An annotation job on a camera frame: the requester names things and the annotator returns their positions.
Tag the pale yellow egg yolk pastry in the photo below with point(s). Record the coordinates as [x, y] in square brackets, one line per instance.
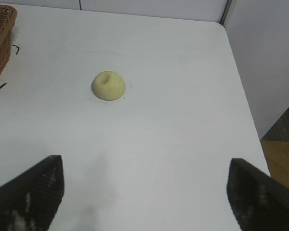
[108, 86]

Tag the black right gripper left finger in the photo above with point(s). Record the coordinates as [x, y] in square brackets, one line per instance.
[26, 197]

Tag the brown wooden board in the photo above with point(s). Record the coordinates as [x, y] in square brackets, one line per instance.
[281, 163]

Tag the brown woven wicker basket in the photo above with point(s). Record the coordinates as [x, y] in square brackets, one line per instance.
[0, 41]

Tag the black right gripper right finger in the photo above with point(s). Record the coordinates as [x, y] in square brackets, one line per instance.
[257, 202]

